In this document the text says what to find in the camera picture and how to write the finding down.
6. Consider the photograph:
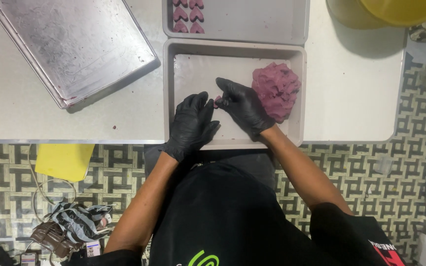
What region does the brown leather pouch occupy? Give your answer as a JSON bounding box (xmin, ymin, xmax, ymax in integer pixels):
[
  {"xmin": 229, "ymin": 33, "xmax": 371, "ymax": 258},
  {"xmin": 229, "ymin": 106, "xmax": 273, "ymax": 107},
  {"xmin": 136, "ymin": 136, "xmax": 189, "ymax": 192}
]
[{"xmin": 30, "ymin": 221, "xmax": 84, "ymax": 259}]

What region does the person's right hand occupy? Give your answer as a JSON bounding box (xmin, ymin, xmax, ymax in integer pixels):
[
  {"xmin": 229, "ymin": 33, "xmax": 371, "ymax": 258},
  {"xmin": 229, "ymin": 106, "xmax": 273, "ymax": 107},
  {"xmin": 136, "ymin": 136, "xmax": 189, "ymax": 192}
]
[{"xmin": 215, "ymin": 77, "xmax": 276, "ymax": 143}]

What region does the person's left hand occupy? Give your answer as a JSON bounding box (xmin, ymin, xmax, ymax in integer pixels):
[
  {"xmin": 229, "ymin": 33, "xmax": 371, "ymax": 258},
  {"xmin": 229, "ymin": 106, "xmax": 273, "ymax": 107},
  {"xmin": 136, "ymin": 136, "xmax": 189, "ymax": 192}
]
[{"xmin": 160, "ymin": 92, "xmax": 220, "ymax": 163}]

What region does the striped black white bag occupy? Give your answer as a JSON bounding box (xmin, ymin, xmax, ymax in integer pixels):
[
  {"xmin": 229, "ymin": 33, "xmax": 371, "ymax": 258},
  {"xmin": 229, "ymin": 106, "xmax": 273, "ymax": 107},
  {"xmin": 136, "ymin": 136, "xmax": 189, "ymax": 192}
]
[{"xmin": 47, "ymin": 202, "xmax": 114, "ymax": 243}]

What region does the metal baking sheet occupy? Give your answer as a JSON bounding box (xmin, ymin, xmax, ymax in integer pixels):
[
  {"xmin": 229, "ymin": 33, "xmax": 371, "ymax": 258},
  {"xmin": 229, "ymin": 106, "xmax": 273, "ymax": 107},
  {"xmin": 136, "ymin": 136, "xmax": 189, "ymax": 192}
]
[{"xmin": 0, "ymin": 0, "xmax": 158, "ymax": 109}]

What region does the clear plastic cup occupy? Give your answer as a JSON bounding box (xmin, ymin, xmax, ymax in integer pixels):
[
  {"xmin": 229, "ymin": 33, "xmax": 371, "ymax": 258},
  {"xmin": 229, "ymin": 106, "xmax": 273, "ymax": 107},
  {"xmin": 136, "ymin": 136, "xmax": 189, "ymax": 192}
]
[{"xmin": 375, "ymin": 154, "xmax": 394, "ymax": 175}]

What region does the beige cable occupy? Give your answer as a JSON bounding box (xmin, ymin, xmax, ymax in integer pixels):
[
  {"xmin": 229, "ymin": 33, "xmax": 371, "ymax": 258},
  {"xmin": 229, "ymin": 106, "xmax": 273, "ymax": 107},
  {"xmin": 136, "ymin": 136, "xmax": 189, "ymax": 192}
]
[{"xmin": 27, "ymin": 144, "xmax": 77, "ymax": 224}]

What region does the yellow paper sheet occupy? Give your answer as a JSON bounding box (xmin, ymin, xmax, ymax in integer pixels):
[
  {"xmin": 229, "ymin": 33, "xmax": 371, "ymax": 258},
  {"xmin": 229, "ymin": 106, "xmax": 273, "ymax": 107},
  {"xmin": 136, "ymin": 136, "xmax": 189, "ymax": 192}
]
[{"xmin": 35, "ymin": 144, "xmax": 95, "ymax": 183}]

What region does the grey tray with dough lump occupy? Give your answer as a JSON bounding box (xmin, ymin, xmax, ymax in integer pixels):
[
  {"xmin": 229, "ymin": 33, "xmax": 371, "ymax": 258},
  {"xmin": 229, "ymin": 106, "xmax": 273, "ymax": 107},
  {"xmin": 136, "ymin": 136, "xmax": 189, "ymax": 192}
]
[{"xmin": 163, "ymin": 38, "xmax": 307, "ymax": 150}]

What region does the phone with dark case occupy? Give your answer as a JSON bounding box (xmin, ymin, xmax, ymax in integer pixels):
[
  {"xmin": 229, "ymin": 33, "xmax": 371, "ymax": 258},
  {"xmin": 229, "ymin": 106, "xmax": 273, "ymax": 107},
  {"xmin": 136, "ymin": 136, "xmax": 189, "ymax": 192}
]
[{"xmin": 20, "ymin": 252, "xmax": 37, "ymax": 266}]

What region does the person's black shirt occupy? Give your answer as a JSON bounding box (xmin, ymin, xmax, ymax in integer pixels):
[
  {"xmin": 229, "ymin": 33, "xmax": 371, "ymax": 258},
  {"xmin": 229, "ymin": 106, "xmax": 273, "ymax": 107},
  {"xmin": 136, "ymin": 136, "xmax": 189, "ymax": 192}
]
[{"xmin": 64, "ymin": 163, "xmax": 408, "ymax": 266}]

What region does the grey tray with heart shapes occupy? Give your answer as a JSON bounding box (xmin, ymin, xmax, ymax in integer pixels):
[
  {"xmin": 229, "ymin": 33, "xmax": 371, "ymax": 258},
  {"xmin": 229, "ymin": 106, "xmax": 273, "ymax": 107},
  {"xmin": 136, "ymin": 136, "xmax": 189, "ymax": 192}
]
[{"xmin": 162, "ymin": 0, "xmax": 310, "ymax": 46}]

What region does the group of purple dough hearts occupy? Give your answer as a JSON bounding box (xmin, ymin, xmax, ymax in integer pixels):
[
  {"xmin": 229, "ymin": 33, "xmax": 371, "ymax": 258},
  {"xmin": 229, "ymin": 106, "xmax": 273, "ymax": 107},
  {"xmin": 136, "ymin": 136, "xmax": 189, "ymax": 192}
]
[{"xmin": 172, "ymin": 0, "xmax": 205, "ymax": 34}]

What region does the yellow plastic bowl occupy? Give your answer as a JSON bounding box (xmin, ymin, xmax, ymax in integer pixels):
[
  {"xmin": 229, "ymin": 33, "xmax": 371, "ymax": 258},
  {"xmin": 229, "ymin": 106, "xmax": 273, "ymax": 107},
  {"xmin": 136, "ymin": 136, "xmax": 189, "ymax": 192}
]
[{"xmin": 326, "ymin": 0, "xmax": 426, "ymax": 30}]

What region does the large purple dough lump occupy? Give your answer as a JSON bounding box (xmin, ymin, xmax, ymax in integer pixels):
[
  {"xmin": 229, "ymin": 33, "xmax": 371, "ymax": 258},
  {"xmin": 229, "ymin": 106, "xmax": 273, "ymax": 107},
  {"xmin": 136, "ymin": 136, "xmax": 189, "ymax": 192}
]
[{"xmin": 251, "ymin": 62, "xmax": 302, "ymax": 124}]

